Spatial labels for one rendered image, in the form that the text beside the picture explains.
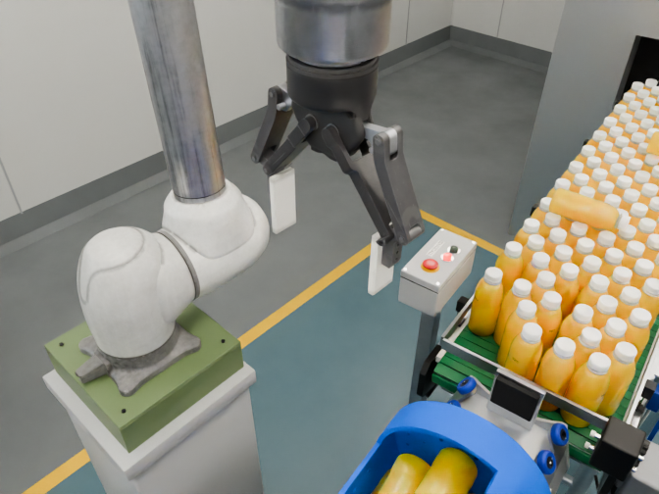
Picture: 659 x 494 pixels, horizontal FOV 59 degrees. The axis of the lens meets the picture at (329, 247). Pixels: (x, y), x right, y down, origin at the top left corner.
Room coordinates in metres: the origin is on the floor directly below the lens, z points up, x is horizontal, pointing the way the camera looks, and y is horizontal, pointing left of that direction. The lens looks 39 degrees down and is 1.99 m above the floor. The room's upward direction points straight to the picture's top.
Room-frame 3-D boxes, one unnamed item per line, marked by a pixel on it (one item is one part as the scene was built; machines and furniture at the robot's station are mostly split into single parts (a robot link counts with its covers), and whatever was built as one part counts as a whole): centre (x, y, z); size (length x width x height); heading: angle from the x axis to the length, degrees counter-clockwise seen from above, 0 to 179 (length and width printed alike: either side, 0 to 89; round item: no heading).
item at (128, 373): (0.77, 0.40, 1.11); 0.22 x 0.18 x 0.06; 136
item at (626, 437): (0.64, -0.56, 0.95); 0.10 x 0.07 x 0.10; 54
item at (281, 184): (0.51, 0.05, 1.64); 0.03 x 0.01 x 0.07; 136
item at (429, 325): (1.06, -0.26, 0.50); 0.04 x 0.04 x 1.00; 54
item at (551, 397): (0.79, -0.42, 0.96); 0.40 x 0.01 x 0.03; 54
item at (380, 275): (0.41, -0.05, 1.64); 0.03 x 0.01 x 0.07; 136
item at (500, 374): (0.72, -0.38, 0.99); 0.10 x 0.02 x 0.12; 54
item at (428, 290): (1.06, -0.26, 1.05); 0.20 x 0.10 x 0.10; 144
